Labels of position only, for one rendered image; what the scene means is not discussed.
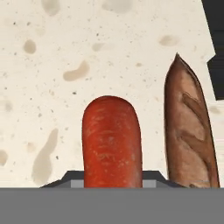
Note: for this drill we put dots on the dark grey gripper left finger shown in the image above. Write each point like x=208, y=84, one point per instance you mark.
x=73, y=178

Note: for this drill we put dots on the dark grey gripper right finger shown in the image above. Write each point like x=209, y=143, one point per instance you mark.
x=151, y=178

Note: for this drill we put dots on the orange carrot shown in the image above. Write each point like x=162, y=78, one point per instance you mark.
x=112, y=143

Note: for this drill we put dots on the brown baguette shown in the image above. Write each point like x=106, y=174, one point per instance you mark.
x=188, y=131

